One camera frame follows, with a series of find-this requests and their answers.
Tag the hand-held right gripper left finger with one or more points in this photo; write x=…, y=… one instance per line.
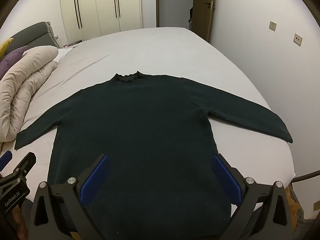
x=96, y=177

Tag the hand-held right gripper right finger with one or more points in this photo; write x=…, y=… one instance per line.
x=226, y=177

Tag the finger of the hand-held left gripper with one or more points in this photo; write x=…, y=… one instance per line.
x=5, y=158
x=25, y=162

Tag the dark green knit sweater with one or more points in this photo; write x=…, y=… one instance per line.
x=140, y=135

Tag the person's left hand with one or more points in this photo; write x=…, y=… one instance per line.
x=18, y=220

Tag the beige folded duvet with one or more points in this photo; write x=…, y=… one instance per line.
x=22, y=87

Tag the purple pillow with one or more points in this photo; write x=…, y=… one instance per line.
x=10, y=58

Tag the yellow pillow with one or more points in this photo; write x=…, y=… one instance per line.
x=4, y=45

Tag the white pillow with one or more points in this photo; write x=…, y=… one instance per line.
x=63, y=53

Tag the grey upholstered headboard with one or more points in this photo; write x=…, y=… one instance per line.
x=30, y=33

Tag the white bed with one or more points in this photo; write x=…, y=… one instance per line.
x=162, y=55

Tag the cream wardrobe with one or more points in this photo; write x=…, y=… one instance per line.
x=105, y=7

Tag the brown wooden door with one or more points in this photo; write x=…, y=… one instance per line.
x=203, y=7

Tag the beige wall socket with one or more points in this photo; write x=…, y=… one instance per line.
x=297, y=39
x=272, y=25

